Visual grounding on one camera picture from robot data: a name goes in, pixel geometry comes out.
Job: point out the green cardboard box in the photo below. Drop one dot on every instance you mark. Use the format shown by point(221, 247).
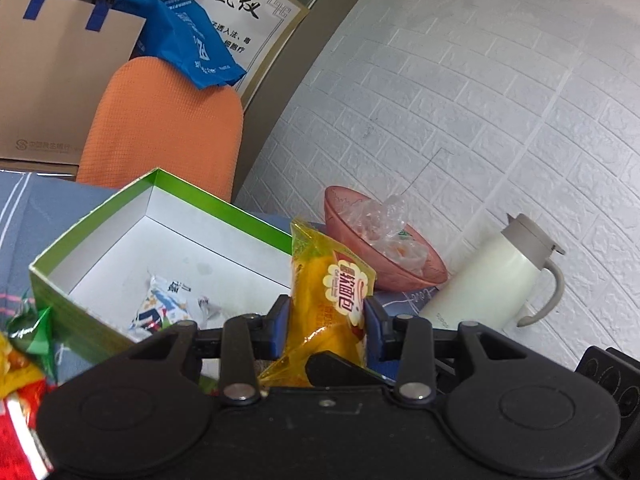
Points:
point(56, 269)

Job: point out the pink plastic bowl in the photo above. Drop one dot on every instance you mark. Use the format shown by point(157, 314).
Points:
point(389, 276)

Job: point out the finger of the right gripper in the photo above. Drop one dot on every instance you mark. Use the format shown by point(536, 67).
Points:
point(328, 369)

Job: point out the cream thermos jug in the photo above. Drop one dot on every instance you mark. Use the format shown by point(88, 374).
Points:
point(495, 283)

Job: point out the small green candy packet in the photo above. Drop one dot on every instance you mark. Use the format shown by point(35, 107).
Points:
point(30, 331)

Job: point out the blue tablecloth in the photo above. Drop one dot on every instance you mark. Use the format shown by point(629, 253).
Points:
point(30, 239)

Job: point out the clear plastic bag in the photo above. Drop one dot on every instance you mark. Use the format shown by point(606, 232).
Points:
point(384, 227)

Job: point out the blue fabric bag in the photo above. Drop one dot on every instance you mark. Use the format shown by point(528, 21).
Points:
point(180, 33)

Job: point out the right orange chair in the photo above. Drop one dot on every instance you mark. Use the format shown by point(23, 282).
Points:
point(151, 116)

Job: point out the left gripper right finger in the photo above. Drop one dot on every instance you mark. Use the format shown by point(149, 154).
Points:
point(407, 340)

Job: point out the brown paper bag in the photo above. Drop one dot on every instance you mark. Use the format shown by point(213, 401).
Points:
point(57, 58)

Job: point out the yellow soft bread packet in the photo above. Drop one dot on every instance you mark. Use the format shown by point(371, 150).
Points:
point(329, 286)

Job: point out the framed calligraphy poster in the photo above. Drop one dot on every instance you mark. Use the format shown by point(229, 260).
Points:
point(254, 31)

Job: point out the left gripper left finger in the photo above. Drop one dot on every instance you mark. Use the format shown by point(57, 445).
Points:
point(245, 339)

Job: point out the white blue snack packet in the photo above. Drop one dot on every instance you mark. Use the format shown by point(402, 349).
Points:
point(168, 302)

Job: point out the red spicy bean packet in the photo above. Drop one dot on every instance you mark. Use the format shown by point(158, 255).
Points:
point(23, 387)

